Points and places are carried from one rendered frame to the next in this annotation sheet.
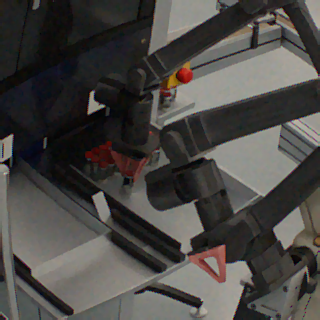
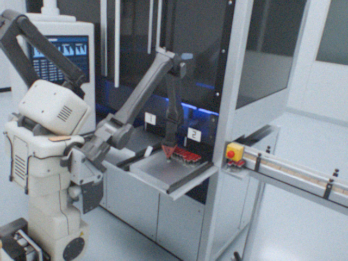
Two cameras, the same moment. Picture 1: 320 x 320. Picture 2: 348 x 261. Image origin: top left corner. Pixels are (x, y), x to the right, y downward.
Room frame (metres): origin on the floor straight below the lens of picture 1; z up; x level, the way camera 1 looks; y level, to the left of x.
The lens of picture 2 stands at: (1.96, -1.39, 1.66)
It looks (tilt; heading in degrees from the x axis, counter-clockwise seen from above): 22 degrees down; 87
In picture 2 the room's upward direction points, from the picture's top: 5 degrees clockwise
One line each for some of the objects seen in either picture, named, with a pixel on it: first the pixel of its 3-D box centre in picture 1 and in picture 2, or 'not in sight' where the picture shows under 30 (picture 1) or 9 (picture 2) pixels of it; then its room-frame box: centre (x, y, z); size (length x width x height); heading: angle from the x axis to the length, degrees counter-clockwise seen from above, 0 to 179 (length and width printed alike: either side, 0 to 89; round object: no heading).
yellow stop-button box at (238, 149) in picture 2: (169, 67); (235, 151); (2.38, 0.01, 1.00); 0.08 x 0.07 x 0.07; 50
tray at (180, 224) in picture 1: (165, 187); (169, 166); (2.03, -0.02, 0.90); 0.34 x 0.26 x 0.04; 50
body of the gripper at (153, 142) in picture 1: (135, 130); (170, 136); (2.03, 0.06, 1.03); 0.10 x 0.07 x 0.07; 65
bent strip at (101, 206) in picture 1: (119, 221); (142, 155); (1.88, 0.06, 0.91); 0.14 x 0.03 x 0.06; 51
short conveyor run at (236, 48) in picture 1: (200, 41); (293, 174); (2.69, -0.07, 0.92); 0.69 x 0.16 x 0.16; 140
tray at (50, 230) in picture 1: (21, 214); (139, 140); (1.85, 0.29, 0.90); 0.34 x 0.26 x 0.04; 50
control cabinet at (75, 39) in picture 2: not in sight; (54, 79); (1.27, 0.49, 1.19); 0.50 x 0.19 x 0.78; 49
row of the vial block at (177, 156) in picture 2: (128, 159); (182, 157); (2.10, 0.07, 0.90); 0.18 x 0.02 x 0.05; 140
